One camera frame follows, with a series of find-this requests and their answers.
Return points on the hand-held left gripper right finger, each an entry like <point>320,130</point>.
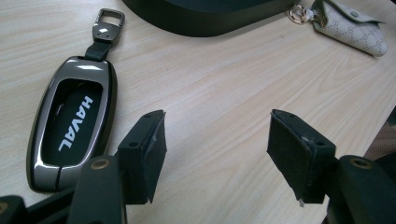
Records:
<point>295,155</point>

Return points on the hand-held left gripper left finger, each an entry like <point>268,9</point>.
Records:
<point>140,155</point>

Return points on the grey metal car key fob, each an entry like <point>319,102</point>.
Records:
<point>99,81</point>

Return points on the white patterned key pouch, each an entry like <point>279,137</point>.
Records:
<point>348,28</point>

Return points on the black tray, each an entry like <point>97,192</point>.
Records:
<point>202,21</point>

